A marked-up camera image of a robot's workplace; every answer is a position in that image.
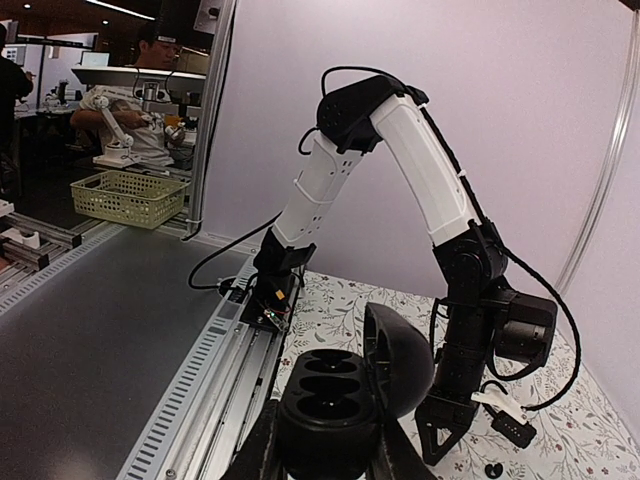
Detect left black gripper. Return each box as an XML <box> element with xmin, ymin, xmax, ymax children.
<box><xmin>415</xmin><ymin>380</ymin><xmax>480</xmax><ymax>465</ymax></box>

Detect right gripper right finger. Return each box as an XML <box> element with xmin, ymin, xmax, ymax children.
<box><xmin>369</xmin><ymin>418</ymin><xmax>436</xmax><ymax>480</ymax></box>

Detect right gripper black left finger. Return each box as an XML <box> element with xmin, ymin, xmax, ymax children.
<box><xmin>234</xmin><ymin>400</ymin><xmax>284</xmax><ymax>479</ymax></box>

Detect black earbud charging case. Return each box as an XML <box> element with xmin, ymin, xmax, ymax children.
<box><xmin>277</xmin><ymin>303</ymin><xmax>435</xmax><ymax>479</ymax></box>

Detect black earbud far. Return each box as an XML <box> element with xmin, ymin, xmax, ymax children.
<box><xmin>484</xmin><ymin>463</ymin><xmax>504</xmax><ymax>480</ymax></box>

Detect floral patterned table mat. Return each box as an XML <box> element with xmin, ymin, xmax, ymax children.
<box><xmin>274</xmin><ymin>269</ymin><xmax>640</xmax><ymax>480</ymax></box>

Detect yellow plastic basket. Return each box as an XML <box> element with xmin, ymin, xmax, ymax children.
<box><xmin>70</xmin><ymin>170</ymin><xmax>189</xmax><ymax>230</ymax></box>

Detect person in white shirt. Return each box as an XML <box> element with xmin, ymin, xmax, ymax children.
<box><xmin>70</xmin><ymin>22</ymin><xmax>184</xmax><ymax>167</ymax></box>

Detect small white background robot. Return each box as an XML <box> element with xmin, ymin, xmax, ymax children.
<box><xmin>79</xmin><ymin>84</ymin><xmax>189</xmax><ymax>169</ymax></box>

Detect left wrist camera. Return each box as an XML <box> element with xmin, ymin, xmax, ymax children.
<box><xmin>471</xmin><ymin>391</ymin><xmax>537</xmax><ymax>449</ymax></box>

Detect aluminium front rail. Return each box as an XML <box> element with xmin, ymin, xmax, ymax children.
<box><xmin>114</xmin><ymin>249</ymin><xmax>301</xmax><ymax>480</ymax></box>

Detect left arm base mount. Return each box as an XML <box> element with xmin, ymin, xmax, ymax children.
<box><xmin>240</xmin><ymin>230</ymin><xmax>317</xmax><ymax>332</ymax></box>

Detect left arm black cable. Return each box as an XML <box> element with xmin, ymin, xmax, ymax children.
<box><xmin>424</xmin><ymin>104</ymin><xmax>584</xmax><ymax>414</ymax></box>

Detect left aluminium frame post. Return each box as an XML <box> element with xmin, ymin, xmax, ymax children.
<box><xmin>555</xmin><ymin>1</ymin><xmax>639</xmax><ymax>294</ymax></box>

